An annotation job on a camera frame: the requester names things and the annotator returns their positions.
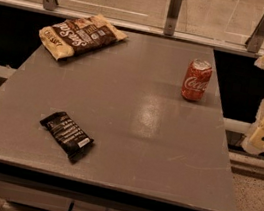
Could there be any red coke can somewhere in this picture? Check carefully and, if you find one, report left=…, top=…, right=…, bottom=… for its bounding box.
left=181, top=59, right=212, bottom=102

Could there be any black snack bar wrapper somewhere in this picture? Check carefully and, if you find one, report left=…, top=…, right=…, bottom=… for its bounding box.
left=40, top=111, right=93, bottom=163

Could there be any brown chips bag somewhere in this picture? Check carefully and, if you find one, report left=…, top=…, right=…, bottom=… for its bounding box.
left=39, top=14, right=127, bottom=61

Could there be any right metal railing bracket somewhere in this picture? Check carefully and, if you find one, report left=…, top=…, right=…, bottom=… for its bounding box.
left=245, top=15, right=264, bottom=53

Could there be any middle metal railing bracket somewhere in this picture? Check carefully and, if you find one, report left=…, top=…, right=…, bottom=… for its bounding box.
left=163, top=0, right=183, bottom=36

